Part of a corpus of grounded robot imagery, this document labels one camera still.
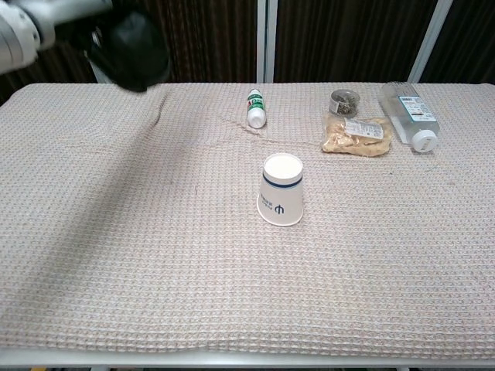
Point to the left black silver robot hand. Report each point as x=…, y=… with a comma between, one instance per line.
x=73, y=15

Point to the black round jar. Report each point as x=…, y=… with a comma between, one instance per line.
x=133, y=50

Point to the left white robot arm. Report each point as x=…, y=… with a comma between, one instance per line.
x=15, y=38

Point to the white paper cup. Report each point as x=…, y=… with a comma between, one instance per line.
x=281, y=193

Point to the small white green-label bottle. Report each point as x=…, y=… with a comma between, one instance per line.
x=256, y=108

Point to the beige waffle tablecloth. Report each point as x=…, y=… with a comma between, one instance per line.
x=232, y=270

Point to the clear bag of beige snacks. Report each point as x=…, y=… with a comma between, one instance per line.
x=356, y=137

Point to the clear plastic bottle white cap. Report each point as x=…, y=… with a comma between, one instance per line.
x=410, y=116

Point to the grey metal partition post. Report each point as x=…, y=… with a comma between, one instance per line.
x=266, y=38
x=432, y=38

